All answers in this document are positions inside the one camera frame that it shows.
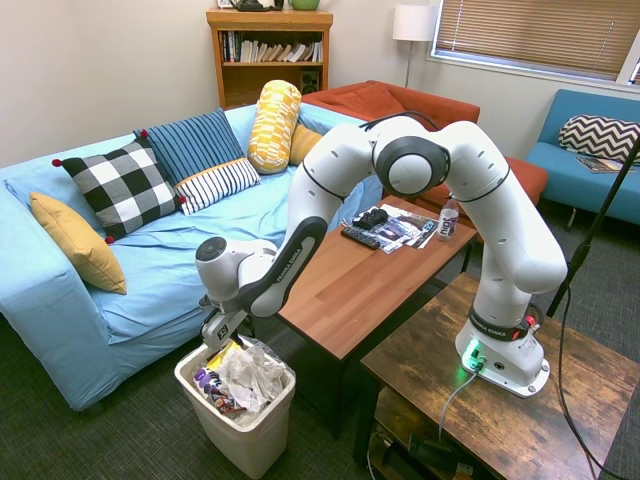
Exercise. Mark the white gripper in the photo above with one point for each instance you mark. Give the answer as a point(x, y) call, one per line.
point(222, 327)

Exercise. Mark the white tissue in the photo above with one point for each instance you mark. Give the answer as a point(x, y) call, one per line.
point(252, 372)

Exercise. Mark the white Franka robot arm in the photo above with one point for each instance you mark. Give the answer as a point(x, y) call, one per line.
point(500, 225)

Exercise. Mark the beige plastic trash bin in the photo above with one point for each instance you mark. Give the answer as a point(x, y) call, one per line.
point(250, 440)

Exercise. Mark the yellow snack wrapper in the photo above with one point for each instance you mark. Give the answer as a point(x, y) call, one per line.
point(222, 357)

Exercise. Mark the purple snack wrapper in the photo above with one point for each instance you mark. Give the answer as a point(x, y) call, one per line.
point(212, 387)

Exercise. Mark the light blue sofa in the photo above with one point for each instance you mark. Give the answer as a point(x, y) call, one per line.
point(150, 260)

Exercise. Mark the wooden coffee table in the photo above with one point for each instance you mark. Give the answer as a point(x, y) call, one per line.
point(360, 295)

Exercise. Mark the white navy striped pillow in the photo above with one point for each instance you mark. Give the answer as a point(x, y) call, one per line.
point(217, 185)

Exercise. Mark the black remote control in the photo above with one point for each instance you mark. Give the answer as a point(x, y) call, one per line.
point(360, 237)

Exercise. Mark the mustard yellow square pillow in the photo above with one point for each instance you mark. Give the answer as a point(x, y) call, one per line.
point(80, 245)

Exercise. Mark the black game controller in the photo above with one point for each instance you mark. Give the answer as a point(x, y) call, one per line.
point(370, 219)

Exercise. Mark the black white checked pillow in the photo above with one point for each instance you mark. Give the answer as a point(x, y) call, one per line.
point(120, 185)

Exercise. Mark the blue striped pillow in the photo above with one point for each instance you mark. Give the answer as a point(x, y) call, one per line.
point(192, 140)

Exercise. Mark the small mustard pillow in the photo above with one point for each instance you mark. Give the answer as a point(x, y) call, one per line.
point(304, 145)

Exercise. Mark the glossy magazine pile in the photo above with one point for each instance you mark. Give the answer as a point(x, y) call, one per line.
point(407, 227)

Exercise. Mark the black power strip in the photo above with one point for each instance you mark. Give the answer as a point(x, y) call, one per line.
point(425, 450)

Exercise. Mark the yellow patterned bolster pillow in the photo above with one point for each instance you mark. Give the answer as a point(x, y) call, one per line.
point(272, 127)

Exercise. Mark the clear plastic drink bottle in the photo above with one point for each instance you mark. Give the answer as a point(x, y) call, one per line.
point(448, 222)

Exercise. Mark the wooden bookshelf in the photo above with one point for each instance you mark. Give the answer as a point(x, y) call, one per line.
point(225, 80)

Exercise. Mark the small black speaker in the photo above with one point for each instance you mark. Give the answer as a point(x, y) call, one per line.
point(310, 81)

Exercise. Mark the rustic brown side table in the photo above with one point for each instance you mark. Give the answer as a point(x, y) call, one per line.
point(500, 430)

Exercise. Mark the dark upright books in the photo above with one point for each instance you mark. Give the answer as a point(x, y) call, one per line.
point(230, 47)

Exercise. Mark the leaning pale paperback books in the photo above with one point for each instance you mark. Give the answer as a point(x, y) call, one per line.
point(285, 52)

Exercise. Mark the orange sofa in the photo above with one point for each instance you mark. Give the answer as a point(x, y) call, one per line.
point(435, 110)

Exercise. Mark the black white shelf ornament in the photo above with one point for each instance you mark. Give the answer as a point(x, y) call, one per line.
point(257, 4)

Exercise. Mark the green round pot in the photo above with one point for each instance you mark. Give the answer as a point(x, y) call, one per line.
point(304, 4)

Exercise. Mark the white shade floor lamp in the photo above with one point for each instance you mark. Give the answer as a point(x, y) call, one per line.
point(412, 22)

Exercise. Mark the teal blue couch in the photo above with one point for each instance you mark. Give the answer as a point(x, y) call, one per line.
point(575, 190)

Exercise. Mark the magazine with dark cover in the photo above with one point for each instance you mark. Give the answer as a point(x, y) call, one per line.
point(602, 165)

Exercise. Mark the black white chevron pillow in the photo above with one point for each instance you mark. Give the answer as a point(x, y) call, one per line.
point(597, 135)

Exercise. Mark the brown window blinds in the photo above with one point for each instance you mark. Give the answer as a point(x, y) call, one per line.
point(530, 35)

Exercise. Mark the black camera stand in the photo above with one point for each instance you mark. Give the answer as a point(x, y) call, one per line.
point(597, 220)

